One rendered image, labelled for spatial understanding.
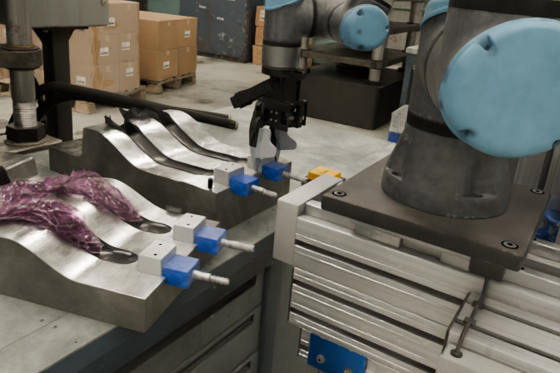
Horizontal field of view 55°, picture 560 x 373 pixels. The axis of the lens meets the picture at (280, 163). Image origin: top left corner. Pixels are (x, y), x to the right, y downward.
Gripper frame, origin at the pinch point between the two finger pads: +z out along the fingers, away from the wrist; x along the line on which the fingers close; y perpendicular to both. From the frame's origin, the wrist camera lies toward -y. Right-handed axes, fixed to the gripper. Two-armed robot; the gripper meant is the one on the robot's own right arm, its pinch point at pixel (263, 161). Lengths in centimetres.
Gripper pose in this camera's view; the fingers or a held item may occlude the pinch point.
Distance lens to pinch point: 113.2
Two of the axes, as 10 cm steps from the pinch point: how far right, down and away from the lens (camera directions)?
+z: -0.8, 9.4, 3.3
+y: 8.3, 2.5, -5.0
